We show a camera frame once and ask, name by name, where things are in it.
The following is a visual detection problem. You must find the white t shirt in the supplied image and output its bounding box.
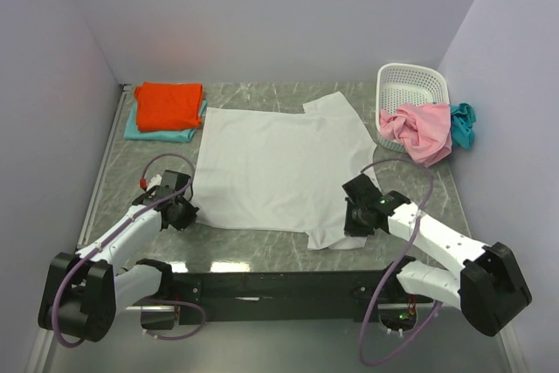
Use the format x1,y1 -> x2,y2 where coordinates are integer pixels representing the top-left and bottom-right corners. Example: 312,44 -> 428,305
193,92 -> 376,250

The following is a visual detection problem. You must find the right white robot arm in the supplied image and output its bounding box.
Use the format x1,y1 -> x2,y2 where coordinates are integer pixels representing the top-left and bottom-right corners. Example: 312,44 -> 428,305
342,174 -> 533,336

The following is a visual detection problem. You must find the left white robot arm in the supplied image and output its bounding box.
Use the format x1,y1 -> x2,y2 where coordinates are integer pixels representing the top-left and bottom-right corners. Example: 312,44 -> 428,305
38,170 -> 198,346

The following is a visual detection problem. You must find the pink t shirt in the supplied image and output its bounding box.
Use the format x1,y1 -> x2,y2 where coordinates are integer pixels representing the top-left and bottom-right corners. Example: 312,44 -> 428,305
379,103 -> 452,167

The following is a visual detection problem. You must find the folded light blue t shirt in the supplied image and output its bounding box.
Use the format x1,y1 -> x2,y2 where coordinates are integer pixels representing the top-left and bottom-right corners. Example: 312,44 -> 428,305
124,101 -> 197,142

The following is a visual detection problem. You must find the black base crossbar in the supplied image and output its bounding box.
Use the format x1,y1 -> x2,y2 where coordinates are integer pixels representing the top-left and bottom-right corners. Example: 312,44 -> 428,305
139,270 -> 420,331

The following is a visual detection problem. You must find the folded orange t shirt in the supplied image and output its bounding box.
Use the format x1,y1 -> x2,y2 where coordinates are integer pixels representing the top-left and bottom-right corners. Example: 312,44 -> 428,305
134,82 -> 204,132

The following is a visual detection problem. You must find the white plastic laundry basket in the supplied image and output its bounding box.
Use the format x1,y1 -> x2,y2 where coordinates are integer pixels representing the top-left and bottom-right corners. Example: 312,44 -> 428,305
375,63 -> 450,153

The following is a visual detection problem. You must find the teal t shirt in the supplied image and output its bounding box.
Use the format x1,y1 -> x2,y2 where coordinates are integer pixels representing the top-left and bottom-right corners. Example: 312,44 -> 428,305
450,103 -> 477,150

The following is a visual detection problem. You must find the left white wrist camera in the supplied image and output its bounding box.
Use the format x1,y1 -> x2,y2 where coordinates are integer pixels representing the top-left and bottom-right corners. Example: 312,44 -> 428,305
139,174 -> 162,193

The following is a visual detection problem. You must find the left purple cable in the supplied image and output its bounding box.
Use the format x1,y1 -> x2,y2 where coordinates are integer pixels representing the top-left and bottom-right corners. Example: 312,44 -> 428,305
51,153 -> 207,348

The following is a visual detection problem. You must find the aluminium frame rail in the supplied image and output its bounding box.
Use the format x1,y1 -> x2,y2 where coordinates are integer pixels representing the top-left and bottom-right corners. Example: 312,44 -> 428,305
126,300 -> 178,313

